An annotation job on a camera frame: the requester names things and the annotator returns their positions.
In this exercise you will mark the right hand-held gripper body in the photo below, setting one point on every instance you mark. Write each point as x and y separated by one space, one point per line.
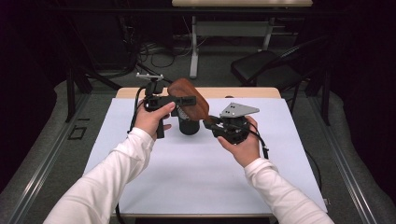
238 109

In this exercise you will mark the white-legged desk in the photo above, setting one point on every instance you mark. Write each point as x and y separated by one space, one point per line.
230 28

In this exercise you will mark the brown wooden hairbrush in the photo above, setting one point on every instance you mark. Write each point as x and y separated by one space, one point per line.
186 90

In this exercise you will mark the black folding chair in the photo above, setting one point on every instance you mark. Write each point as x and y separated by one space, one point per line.
258 67

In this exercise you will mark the person's right hand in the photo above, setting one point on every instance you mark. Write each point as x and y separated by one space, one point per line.
246 151

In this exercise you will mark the black metal stand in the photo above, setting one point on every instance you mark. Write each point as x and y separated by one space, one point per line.
326 99
71 93

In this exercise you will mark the black mesh pen holder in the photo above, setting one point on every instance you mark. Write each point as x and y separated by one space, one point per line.
188 128

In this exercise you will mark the person's left hand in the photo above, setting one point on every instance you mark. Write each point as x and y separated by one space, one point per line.
149 119

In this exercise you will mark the aluminium floor rail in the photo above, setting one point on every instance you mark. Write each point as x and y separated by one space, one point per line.
44 168
345 168

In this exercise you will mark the white table mat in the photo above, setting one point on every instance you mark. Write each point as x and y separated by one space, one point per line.
193 174

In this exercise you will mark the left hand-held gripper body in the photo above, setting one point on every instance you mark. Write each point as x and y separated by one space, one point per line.
154 101

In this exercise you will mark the black horizontal metal bar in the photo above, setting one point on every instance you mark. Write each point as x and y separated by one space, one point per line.
124 10

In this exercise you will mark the light wooden table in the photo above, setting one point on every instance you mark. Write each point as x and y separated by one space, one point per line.
243 92

